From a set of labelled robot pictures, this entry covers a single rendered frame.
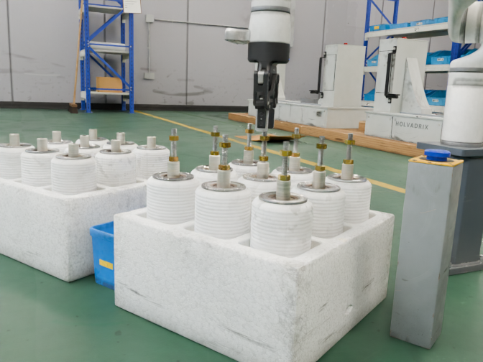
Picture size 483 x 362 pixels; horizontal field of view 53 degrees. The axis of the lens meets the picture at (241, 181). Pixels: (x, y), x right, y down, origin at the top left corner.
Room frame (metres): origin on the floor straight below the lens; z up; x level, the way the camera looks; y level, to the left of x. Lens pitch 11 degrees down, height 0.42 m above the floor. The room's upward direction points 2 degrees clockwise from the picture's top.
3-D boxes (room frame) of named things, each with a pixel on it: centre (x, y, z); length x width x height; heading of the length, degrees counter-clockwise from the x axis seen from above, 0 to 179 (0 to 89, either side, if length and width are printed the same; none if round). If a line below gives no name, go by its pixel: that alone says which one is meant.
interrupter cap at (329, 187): (0.82, -0.13, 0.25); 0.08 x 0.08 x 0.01
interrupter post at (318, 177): (0.82, -0.13, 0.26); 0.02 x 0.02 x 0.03
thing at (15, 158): (1.18, 0.57, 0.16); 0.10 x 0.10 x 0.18
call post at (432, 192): (0.78, -0.32, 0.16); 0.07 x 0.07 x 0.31; 54
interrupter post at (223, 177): (0.79, 0.03, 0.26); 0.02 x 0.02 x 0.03
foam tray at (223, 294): (0.89, -0.04, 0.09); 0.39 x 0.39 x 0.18; 54
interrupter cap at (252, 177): (0.89, -0.04, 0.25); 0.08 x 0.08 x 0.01
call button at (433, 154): (0.78, -0.32, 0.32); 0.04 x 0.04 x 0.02
